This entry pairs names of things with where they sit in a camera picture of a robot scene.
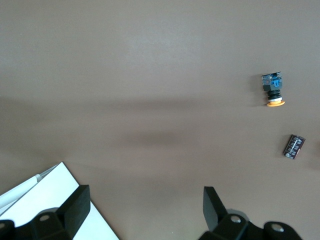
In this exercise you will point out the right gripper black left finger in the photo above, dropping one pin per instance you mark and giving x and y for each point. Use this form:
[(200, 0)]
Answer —
[(72, 212)]

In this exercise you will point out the small black terminal block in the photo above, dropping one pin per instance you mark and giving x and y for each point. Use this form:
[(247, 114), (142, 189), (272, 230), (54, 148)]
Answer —
[(294, 147)]

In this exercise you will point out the orange cap push button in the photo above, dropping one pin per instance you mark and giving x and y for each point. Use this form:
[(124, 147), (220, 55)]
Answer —
[(273, 85)]

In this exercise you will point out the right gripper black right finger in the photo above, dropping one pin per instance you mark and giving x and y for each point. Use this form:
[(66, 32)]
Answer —
[(215, 215)]

